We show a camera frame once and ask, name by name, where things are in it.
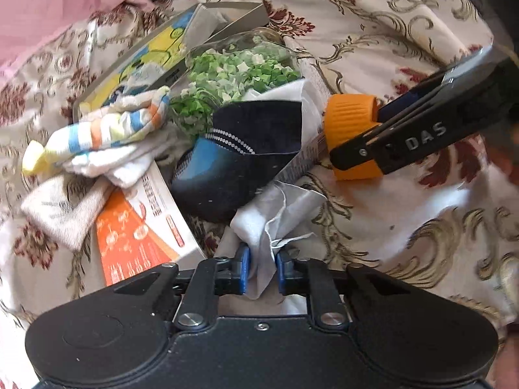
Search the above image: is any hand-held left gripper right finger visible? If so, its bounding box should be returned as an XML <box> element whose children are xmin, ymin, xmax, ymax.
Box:
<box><xmin>276</xmin><ymin>247</ymin><xmax>410</xmax><ymax>331</ymax></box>

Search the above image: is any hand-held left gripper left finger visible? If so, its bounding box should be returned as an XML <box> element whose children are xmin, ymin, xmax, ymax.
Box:
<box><xmin>114</xmin><ymin>245</ymin><xmax>252</xmax><ymax>331</ymax></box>

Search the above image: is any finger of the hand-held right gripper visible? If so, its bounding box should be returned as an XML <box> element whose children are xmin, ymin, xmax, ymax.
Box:
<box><xmin>329</xmin><ymin>124</ymin><xmax>408</xmax><ymax>171</ymax></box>
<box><xmin>377</xmin><ymin>74</ymin><xmax>447</xmax><ymax>124</ymax></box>

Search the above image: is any white frayed cloth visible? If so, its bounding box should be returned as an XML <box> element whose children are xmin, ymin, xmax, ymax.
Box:
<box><xmin>229</xmin><ymin>79</ymin><xmax>329</xmax><ymax>301</ymax></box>

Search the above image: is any striped colourful sock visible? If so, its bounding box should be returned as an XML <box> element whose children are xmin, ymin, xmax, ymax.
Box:
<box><xmin>22</xmin><ymin>86</ymin><xmax>172</xmax><ymax>177</ymax></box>

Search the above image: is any grey cartoon print box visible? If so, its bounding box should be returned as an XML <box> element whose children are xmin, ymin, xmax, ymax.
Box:
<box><xmin>72</xmin><ymin>2</ymin><xmax>270</xmax><ymax>124</ymax></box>

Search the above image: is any floral blanket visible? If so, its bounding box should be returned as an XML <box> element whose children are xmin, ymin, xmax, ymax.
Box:
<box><xmin>0</xmin><ymin>0</ymin><xmax>519</xmax><ymax>389</ymax></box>

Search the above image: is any dark object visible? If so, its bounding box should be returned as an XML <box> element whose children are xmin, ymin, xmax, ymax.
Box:
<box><xmin>456</xmin><ymin>0</ymin><xmax>519</xmax><ymax>55</ymax></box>

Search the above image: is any orange and white box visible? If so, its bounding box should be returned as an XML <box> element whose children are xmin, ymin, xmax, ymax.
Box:
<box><xmin>94</xmin><ymin>166</ymin><xmax>207</xmax><ymax>288</ymax></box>

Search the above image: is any navy blue sock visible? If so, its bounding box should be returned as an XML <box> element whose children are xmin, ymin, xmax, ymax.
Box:
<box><xmin>170</xmin><ymin>99</ymin><xmax>305</xmax><ymax>223</ymax></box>

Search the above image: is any bag of green peas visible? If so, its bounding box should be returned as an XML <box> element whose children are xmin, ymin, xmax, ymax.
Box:
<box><xmin>168</xmin><ymin>28</ymin><xmax>303</xmax><ymax>138</ymax></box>

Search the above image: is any beige ribbed sock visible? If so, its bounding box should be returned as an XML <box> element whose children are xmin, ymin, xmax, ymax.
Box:
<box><xmin>20</xmin><ymin>176</ymin><xmax>112</xmax><ymax>252</ymax></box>

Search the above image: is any pink cloth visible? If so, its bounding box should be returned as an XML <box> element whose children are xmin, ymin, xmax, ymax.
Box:
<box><xmin>0</xmin><ymin>0</ymin><xmax>157</xmax><ymax>86</ymax></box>

